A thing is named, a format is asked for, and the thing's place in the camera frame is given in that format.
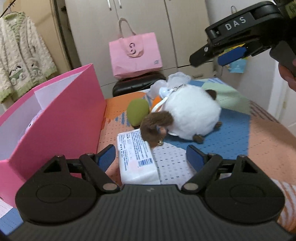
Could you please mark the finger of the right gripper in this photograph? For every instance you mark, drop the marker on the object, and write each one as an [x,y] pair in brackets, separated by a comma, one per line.
[231,56]
[206,53]

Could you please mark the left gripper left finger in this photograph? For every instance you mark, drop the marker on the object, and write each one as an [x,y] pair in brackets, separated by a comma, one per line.
[95,165]

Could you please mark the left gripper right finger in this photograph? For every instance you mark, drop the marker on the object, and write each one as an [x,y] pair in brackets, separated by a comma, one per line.
[205,165]

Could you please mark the white tissue pack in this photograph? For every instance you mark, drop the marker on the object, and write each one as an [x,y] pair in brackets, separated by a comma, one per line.
[136,161]

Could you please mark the white round plush toy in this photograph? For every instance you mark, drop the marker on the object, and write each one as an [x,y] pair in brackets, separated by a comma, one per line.
[185,111]

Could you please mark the pink cardboard storage box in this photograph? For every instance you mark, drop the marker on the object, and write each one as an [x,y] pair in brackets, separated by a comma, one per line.
[73,109]

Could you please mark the green makeup sponge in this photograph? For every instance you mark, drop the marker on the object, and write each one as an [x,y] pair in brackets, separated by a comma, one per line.
[136,111]

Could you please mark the orange makeup sponge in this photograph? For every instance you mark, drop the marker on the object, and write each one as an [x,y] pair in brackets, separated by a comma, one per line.
[156,102]

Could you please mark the purple plush toy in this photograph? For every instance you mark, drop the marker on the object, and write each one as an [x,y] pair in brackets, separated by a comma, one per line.
[34,119]

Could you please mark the person right hand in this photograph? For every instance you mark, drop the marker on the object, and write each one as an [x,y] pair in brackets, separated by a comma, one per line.
[287,76]

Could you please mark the colourful paper gift bag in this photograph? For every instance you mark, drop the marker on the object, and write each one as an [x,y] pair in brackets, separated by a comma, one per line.
[237,66]

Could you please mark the beige wardrobe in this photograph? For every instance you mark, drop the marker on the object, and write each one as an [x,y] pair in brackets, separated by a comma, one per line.
[179,27]

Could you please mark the patchwork tablecloth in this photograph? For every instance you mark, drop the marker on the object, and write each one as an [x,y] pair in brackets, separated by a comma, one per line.
[247,129]

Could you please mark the pink tote bag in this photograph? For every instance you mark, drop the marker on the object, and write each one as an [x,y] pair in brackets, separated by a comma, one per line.
[134,55]

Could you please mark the black suitcase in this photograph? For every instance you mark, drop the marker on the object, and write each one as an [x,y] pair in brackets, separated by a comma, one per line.
[142,82]

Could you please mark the cream knitted cardigan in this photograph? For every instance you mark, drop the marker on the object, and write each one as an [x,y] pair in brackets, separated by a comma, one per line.
[25,58]

